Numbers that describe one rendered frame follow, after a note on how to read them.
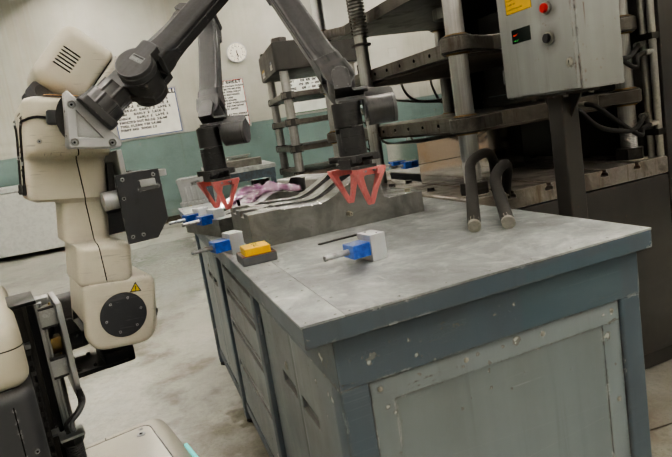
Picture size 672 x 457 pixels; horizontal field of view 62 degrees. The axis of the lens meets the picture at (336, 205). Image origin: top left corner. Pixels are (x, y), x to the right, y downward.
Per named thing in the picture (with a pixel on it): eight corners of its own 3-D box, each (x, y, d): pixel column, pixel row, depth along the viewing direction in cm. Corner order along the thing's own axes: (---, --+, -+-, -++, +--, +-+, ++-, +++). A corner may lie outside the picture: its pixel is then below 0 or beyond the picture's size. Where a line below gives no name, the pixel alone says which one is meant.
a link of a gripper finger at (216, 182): (233, 205, 143) (226, 169, 141) (245, 206, 137) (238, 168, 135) (208, 211, 139) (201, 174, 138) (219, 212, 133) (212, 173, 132)
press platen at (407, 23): (453, 9, 163) (445, -58, 161) (313, 72, 284) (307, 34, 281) (657, -10, 191) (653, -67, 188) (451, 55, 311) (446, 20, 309)
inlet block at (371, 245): (332, 274, 107) (328, 247, 106) (320, 270, 111) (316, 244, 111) (388, 257, 113) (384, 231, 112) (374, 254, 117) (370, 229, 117)
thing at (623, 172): (474, 218, 173) (471, 196, 172) (330, 193, 294) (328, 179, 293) (668, 171, 201) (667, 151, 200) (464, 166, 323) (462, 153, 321)
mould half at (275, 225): (253, 249, 142) (244, 198, 140) (235, 236, 166) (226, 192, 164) (424, 211, 158) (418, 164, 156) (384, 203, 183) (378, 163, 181)
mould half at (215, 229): (221, 237, 167) (214, 201, 166) (187, 232, 188) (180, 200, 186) (348, 203, 197) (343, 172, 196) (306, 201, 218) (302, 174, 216)
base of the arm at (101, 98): (69, 104, 117) (78, 97, 107) (96, 78, 120) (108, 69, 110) (102, 133, 121) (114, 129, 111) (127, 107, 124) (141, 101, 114)
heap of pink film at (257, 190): (246, 209, 176) (242, 185, 175) (221, 208, 190) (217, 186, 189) (312, 193, 192) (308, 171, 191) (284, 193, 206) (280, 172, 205)
